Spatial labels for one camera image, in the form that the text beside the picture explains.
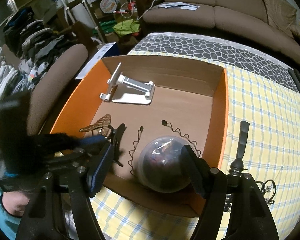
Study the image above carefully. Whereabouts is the gold metal hair claw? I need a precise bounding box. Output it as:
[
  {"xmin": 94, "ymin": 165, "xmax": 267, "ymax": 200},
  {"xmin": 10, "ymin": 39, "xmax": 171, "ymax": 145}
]
[{"xmin": 78, "ymin": 114, "xmax": 111, "ymax": 137}]

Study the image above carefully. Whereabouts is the clear round plastic container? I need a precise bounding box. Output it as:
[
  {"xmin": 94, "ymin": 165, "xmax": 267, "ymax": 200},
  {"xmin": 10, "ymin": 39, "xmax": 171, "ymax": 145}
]
[{"xmin": 136, "ymin": 136, "xmax": 190, "ymax": 193}]

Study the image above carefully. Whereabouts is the black wavy wire headband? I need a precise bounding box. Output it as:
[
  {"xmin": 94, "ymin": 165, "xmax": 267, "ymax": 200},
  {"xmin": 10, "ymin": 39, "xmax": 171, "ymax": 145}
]
[{"xmin": 128, "ymin": 119, "xmax": 202, "ymax": 177}]

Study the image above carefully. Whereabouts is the black plastic hair claw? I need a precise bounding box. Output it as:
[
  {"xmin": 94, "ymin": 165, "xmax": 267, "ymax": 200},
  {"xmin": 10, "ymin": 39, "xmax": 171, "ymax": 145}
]
[{"xmin": 108, "ymin": 123, "xmax": 127, "ymax": 167}]

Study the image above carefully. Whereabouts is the person's left hand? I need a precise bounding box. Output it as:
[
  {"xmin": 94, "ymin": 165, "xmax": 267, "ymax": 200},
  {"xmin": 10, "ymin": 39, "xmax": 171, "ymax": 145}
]
[{"xmin": 2, "ymin": 191, "xmax": 30, "ymax": 217}]

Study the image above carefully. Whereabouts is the black hair brush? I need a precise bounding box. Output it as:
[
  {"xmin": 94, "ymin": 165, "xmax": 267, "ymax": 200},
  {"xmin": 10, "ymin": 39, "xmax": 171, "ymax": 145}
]
[{"xmin": 225, "ymin": 120, "xmax": 251, "ymax": 205}]

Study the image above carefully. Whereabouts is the yellow plaid table cloth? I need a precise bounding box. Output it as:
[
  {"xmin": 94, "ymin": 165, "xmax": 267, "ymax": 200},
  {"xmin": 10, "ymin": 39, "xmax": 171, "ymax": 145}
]
[{"xmin": 91, "ymin": 64, "xmax": 300, "ymax": 239}]

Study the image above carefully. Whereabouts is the white phone stand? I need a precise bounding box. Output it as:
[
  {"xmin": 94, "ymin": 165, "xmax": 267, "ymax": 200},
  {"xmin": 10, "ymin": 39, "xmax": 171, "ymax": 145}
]
[{"xmin": 100, "ymin": 62, "xmax": 155, "ymax": 105}]

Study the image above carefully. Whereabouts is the orange cardboard box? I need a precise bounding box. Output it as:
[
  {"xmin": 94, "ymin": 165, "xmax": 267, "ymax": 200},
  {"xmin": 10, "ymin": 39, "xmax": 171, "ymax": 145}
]
[{"xmin": 51, "ymin": 55, "xmax": 229, "ymax": 217}]

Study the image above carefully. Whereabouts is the brown chair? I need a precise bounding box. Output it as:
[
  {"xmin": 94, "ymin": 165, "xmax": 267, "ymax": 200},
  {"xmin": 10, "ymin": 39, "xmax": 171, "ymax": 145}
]
[{"xmin": 27, "ymin": 44, "xmax": 89, "ymax": 135}]

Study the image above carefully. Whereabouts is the grey stone pattern table mat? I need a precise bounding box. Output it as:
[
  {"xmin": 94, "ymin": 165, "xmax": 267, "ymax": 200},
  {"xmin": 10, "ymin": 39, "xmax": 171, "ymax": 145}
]
[{"xmin": 129, "ymin": 32, "xmax": 300, "ymax": 92}]

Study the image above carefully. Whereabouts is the brown sofa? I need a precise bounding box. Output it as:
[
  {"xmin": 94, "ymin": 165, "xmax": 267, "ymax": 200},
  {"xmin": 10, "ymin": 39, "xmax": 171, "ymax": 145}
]
[{"xmin": 143, "ymin": 0, "xmax": 300, "ymax": 69}]

